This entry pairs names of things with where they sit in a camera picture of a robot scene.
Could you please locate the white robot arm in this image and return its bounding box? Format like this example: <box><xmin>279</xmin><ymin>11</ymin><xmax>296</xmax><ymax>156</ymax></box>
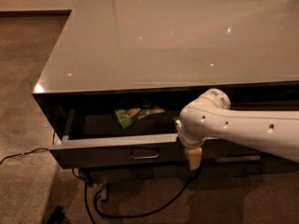
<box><xmin>175</xmin><ymin>89</ymin><xmax>299</xmax><ymax>170</ymax></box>

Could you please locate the grey cabinet with glossy top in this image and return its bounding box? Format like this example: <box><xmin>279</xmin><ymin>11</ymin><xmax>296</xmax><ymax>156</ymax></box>
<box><xmin>34</xmin><ymin>0</ymin><xmax>299</xmax><ymax>183</ymax></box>

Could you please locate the green snack bag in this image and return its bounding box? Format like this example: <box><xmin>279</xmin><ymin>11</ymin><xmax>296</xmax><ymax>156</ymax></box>
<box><xmin>114</xmin><ymin>106</ymin><xmax>164</xmax><ymax>129</ymax></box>

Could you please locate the black object on floor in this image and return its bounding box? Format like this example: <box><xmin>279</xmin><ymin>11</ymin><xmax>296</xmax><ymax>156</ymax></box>
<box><xmin>46</xmin><ymin>205</ymin><xmax>65</xmax><ymax>224</ymax></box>

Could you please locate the thick black floor cable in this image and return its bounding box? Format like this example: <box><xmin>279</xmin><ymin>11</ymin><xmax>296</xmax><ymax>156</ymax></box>
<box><xmin>83</xmin><ymin>168</ymin><xmax>203</xmax><ymax>224</ymax></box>

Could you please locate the thin black floor cable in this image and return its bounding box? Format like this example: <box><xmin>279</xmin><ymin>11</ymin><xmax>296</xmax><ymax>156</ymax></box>
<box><xmin>0</xmin><ymin>147</ymin><xmax>50</xmax><ymax>165</ymax></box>

